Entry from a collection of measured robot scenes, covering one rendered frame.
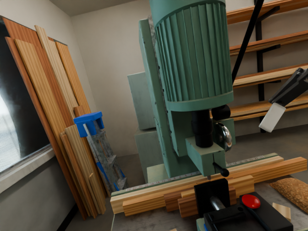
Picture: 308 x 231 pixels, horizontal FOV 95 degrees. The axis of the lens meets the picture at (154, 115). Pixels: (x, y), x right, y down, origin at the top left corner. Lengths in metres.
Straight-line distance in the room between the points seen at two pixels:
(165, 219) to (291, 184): 0.37
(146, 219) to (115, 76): 2.52
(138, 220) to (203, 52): 0.49
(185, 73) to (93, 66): 2.68
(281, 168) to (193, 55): 0.48
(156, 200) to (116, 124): 2.49
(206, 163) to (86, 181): 1.54
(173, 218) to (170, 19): 0.51
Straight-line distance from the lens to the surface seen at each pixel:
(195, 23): 0.36
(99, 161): 1.23
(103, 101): 2.90
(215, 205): 0.44
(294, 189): 0.59
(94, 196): 1.92
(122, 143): 3.01
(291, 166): 0.67
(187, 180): 0.53
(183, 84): 0.35
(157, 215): 0.52
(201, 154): 0.42
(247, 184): 0.54
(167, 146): 0.63
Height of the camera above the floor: 1.27
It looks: 12 degrees down
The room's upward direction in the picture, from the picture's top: 12 degrees counter-clockwise
